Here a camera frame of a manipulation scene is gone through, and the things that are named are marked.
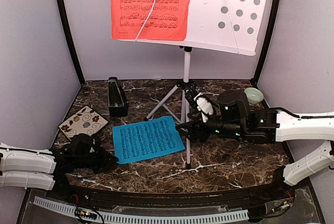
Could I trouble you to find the black right frame post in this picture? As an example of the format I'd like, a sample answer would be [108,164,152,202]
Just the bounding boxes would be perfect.
[250,0,280,88]

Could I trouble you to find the white perforated music stand desk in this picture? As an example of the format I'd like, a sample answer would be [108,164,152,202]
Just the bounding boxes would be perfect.
[123,0,266,56]

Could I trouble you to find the floral square ceramic tile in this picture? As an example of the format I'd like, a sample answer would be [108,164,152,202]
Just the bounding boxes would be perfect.
[58,105,108,140]

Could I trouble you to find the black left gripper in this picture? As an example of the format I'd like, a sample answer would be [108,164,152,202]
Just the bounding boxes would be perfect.
[75,147,118,174]

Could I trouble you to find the grey slotted cable duct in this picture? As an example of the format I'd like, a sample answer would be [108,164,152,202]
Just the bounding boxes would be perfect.
[33,196,249,223]

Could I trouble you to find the black left frame post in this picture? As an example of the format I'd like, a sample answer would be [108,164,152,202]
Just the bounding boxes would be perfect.
[56,0,85,86]

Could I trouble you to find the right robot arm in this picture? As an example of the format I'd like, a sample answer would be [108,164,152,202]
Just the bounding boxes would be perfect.
[176,89,333,200]

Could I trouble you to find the blue sheet music page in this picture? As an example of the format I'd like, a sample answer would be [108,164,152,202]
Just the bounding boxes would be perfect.
[112,116,185,164]

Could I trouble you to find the red sheet music page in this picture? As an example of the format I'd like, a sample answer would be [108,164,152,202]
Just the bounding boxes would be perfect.
[111,0,190,41]

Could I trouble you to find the black frame post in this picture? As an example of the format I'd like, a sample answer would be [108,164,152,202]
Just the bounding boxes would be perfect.
[56,0,85,86]
[250,0,280,88]

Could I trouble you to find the white folding tripod stand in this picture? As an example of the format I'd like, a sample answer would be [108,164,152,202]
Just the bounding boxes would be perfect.
[145,46,211,170]

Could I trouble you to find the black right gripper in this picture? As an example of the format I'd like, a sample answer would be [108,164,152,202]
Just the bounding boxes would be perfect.
[175,110,245,143]

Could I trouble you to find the pale green ceramic bowl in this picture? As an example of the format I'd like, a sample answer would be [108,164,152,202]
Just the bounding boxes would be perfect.
[244,88,264,105]

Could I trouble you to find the black metronome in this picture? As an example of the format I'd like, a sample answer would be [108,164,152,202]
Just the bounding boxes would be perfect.
[108,77,129,117]

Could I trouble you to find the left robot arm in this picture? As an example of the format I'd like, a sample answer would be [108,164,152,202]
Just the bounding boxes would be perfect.
[1,133,118,201]

